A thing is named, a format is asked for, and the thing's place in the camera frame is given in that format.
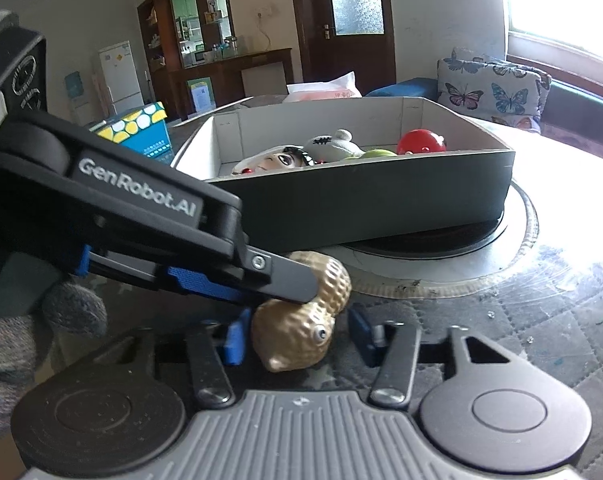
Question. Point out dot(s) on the window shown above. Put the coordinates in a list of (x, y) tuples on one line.
[(556, 0)]

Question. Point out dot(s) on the green framed sign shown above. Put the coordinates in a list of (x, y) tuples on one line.
[(201, 95)]

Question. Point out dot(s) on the blue box with pebble print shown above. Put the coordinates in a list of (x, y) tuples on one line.
[(151, 135)]

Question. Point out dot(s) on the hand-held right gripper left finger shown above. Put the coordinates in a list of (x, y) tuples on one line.
[(234, 342)]

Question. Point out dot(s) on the white plush bear toy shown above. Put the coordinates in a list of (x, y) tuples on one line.
[(331, 145)]

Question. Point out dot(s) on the tan peanut toy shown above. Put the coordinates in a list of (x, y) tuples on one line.
[(291, 332)]

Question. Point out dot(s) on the microwave oven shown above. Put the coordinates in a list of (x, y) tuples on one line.
[(199, 57)]

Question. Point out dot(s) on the red round toy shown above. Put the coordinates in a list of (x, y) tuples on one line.
[(419, 142)]

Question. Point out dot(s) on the blue sofa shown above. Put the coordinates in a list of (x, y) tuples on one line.
[(411, 87)]

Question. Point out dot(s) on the butterfly print cushion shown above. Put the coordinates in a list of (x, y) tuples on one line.
[(491, 90)]

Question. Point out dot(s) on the big-headed doll figure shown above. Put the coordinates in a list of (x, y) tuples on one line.
[(276, 160)]

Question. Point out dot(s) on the blue water jug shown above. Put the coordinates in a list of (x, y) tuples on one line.
[(74, 86)]

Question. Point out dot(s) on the wooden door with glass pane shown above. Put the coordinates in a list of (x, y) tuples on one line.
[(351, 60)]

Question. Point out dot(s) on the round table turntable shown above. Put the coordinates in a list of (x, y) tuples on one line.
[(431, 270)]

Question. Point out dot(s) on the pink tissue pack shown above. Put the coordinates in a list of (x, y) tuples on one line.
[(326, 91)]

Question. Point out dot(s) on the grey cardboard box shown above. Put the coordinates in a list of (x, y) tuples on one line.
[(356, 200)]

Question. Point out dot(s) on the person's left hand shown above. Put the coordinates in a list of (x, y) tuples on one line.
[(76, 310)]

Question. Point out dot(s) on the white refrigerator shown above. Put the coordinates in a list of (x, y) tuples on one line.
[(121, 75)]

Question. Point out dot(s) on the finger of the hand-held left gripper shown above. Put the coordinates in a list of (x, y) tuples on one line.
[(291, 280), (206, 282)]

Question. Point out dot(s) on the pale chair back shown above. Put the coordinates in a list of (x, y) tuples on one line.
[(264, 82)]

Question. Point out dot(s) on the green one-eyed monster toy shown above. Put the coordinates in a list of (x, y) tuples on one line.
[(376, 153)]

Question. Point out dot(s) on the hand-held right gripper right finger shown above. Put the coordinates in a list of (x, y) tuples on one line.
[(364, 335)]

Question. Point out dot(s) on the dark wooden cabinet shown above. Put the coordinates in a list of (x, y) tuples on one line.
[(261, 62)]

